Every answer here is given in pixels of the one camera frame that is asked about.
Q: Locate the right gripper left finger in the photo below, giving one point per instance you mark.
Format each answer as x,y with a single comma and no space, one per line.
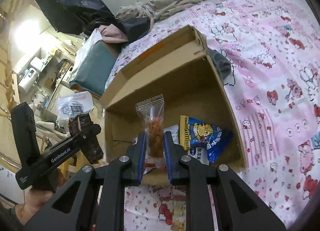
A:
93,199

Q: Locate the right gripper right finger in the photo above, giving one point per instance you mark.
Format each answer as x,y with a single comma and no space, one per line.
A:
217,198

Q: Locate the blue yellow tiger snack bag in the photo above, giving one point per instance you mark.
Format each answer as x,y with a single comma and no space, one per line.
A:
195,133

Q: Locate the dark brown jerky packet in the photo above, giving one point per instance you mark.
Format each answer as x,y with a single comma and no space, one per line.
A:
75,109

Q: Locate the clear packet orange snack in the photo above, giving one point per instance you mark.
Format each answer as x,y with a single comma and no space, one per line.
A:
151,114

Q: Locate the red white rice cake snack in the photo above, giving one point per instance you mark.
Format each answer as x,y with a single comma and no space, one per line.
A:
174,130

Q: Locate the left hand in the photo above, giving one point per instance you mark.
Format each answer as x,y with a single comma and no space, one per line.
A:
34,201

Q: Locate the teal cushion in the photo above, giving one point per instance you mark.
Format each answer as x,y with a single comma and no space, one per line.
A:
94,71

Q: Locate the dark sock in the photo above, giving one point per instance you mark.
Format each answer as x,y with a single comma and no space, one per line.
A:
221,64

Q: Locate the brown cardboard box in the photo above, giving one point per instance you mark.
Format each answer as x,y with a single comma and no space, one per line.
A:
179,69

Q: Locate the pink cloth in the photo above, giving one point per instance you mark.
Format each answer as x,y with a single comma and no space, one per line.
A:
112,34

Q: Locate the black plastic bag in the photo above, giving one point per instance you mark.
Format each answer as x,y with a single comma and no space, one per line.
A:
78,16

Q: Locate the pink cartoon bed sheet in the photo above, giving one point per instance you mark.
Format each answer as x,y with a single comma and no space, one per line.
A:
273,88

